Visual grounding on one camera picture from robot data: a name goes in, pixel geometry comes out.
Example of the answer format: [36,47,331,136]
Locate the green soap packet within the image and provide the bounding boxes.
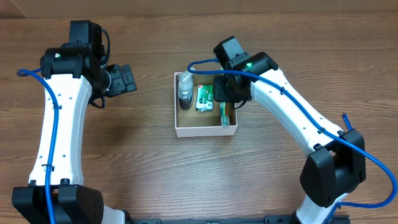
[195,85,213,112]

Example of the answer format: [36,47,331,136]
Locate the white green toothbrush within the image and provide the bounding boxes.
[220,102,230,128]

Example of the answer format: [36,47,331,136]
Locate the clear spray bottle dark liquid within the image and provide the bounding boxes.
[178,71,194,110]

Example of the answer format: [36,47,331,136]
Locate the blue disposable razor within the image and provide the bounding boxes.
[342,113,353,131]

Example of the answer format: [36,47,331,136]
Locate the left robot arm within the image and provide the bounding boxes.
[12,20,136,224]

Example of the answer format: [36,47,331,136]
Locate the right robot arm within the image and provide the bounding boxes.
[213,36,366,223]

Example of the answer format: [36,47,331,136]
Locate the white cardboard box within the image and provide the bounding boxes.
[174,72,238,138]

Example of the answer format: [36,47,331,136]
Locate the right blue cable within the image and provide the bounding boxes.
[187,58,398,224]

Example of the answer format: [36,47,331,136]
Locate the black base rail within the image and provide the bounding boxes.
[126,215,299,224]

